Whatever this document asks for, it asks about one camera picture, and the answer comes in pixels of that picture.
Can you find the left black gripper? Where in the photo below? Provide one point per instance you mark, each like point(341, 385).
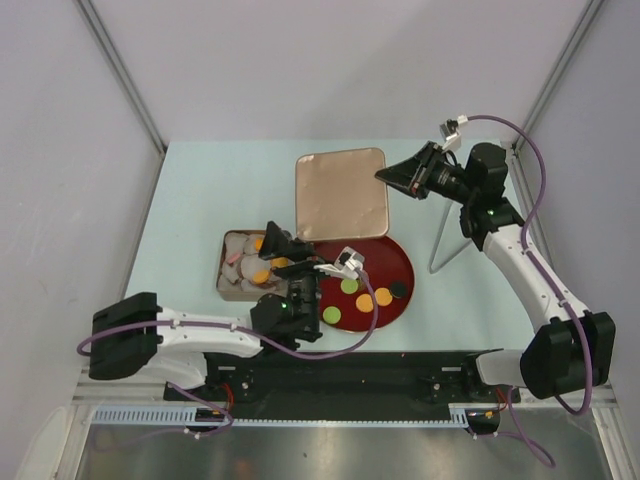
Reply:
point(303, 258)

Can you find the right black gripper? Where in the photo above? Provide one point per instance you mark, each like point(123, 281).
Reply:
point(411, 174)

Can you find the orange round cookie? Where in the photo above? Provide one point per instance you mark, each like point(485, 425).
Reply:
point(261, 277)
point(280, 262)
point(364, 303)
point(383, 296)

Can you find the tan square tin box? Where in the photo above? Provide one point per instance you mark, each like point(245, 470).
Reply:
point(233, 281)

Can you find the pink round cookie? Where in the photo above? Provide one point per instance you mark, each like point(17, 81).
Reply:
point(234, 258)

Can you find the metal tongs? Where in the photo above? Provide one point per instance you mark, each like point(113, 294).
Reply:
point(436, 262)

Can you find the tan square tin lid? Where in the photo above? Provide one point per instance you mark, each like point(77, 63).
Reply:
point(338, 197)

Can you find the round red lacquer tray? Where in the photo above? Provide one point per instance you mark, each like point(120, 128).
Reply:
point(385, 261)

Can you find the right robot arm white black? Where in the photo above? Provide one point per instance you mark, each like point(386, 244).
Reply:
point(572, 346)

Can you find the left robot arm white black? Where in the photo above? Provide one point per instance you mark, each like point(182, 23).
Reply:
point(137, 335)

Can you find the green round cookie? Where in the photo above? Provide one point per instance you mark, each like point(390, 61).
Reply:
point(331, 315)
point(349, 286)

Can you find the black round cookie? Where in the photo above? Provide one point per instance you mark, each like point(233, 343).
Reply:
point(398, 289)

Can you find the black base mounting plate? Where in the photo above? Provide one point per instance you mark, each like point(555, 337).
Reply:
point(360, 387)

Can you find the white cable duct left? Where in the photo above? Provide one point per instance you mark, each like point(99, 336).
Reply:
point(158, 416)

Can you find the white cable duct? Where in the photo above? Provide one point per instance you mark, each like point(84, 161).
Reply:
point(158, 416)
point(477, 416)

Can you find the white cable duct right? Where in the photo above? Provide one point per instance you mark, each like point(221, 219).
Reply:
point(477, 416)

